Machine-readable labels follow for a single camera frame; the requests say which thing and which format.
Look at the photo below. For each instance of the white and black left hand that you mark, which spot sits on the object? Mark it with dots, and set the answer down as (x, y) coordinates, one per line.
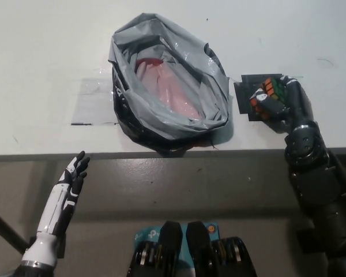
(54, 213)

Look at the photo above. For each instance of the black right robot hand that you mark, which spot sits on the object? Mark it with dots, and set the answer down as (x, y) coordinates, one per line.
(298, 106)

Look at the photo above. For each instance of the rubik's cube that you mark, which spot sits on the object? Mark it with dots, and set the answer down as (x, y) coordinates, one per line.
(274, 88)

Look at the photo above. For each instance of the grey plastic bag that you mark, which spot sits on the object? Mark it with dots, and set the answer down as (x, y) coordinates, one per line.
(167, 127)

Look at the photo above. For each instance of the black diagonal strut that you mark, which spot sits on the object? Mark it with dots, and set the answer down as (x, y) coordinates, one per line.
(5, 228)

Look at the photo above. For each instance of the black tape square marker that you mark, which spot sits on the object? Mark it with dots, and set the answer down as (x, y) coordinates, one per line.
(243, 95)

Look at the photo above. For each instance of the clear tape patch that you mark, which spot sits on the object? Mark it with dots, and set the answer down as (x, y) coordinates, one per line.
(92, 104)

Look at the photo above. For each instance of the pink plastic sheet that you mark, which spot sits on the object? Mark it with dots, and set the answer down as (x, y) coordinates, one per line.
(173, 95)

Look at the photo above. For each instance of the black and teal robot torso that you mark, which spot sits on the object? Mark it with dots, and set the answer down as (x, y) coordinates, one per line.
(196, 251)

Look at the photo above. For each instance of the red plastic piece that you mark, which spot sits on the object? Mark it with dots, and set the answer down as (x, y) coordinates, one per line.
(148, 62)

